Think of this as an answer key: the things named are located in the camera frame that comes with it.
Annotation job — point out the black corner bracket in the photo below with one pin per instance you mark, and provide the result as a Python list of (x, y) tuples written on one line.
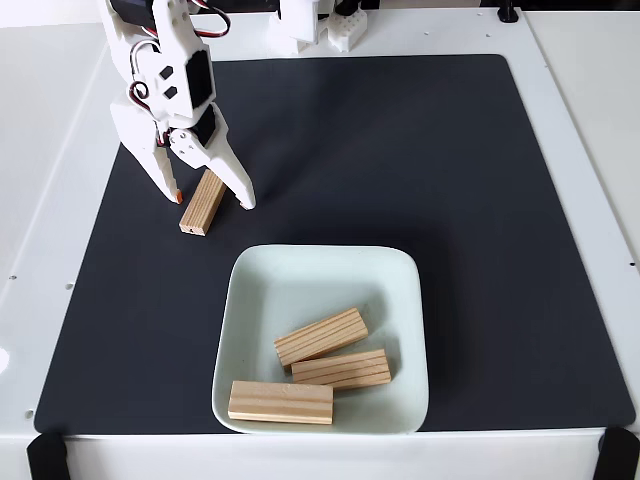
[(47, 455), (620, 452)]

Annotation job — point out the wooden block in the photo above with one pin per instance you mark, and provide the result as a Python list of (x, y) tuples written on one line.
[(350, 370), (202, 205), (320, 337), (280, 402)]

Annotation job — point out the black table clamp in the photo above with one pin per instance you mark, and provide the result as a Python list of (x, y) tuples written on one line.
[(507, 12)]

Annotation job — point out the pale green square plate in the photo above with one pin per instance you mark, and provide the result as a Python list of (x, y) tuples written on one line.
[(300, 280)]

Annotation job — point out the black rubber mat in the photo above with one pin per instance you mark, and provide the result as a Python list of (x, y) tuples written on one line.
[(125, 325)]

